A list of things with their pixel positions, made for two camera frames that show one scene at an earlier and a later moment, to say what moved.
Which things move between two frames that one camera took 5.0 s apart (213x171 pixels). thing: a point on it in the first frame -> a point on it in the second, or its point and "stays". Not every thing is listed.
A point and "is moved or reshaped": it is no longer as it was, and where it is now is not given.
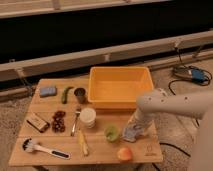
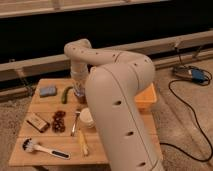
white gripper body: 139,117 -> 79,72
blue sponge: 48,91 stays
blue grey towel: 132,131 is moved or reshaped
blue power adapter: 192,72 stays
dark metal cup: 80,95 stays
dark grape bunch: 58,121 stays
